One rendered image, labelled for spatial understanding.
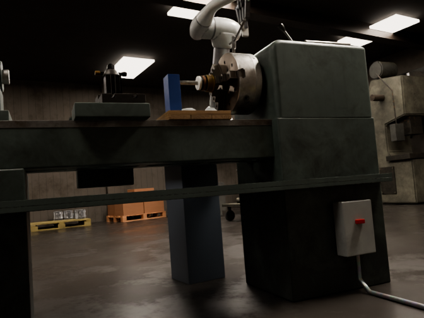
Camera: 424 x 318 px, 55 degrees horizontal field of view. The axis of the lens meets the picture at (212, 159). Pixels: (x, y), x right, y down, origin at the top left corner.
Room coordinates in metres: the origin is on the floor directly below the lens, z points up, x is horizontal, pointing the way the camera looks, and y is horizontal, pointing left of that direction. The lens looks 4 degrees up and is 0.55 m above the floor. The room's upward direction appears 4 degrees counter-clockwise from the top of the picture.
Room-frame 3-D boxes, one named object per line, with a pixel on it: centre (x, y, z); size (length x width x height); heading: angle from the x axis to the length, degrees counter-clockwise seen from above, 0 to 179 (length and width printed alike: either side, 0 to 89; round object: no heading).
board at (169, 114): (1.98, 0.10, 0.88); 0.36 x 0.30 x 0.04; 23
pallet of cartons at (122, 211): (8.90, 1.73, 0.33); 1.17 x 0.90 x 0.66; 120
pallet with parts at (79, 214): (8.15, 3.12, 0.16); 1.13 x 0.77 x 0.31; 120
